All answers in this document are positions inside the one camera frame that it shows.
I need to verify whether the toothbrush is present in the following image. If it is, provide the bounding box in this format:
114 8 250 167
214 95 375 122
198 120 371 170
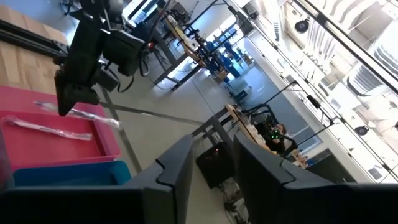
1 114 93 141
33 100 123 130

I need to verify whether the teal plastic bin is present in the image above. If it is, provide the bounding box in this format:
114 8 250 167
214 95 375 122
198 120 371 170
12 159 132 188

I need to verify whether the person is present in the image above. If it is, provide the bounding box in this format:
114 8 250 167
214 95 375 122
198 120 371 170
263 123 299 156

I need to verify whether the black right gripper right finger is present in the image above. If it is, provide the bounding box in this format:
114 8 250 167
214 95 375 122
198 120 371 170
233 133 398 224

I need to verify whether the pink plastic bin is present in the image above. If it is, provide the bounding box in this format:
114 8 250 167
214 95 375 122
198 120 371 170
0 85 122 172

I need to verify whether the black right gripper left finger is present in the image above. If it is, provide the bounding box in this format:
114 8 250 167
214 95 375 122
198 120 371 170
0 134 195 224

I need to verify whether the black ceiling spotlight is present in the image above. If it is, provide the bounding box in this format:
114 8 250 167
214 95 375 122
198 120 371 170
354 124 370 137
294 18 311 34

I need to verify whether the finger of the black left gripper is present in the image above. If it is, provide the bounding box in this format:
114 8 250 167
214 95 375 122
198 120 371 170
54 68 101 118

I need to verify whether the desk with black legs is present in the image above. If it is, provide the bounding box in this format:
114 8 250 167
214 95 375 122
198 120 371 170
191 103 309 170

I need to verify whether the black computer case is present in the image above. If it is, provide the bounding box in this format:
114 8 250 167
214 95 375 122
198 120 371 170
195 141 236 190

